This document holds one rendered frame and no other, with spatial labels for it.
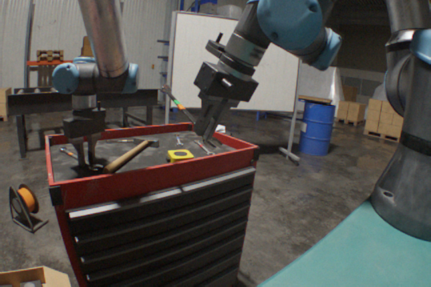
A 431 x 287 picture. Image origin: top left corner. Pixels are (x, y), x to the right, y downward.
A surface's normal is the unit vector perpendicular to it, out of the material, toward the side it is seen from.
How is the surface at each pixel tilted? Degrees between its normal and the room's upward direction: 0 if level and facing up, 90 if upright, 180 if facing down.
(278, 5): 90
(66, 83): 90
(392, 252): 0
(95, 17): 141
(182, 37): 90
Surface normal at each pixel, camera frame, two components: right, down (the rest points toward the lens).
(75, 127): 0.88, 0.17
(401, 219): -0.93, 0.00
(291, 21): -0.49, 0.15
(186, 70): 0.26, 0.22
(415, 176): -0.87, -0.29
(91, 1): 0.11, 0.90
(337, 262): 0.07, -0.97
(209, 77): -0.70, -0.04
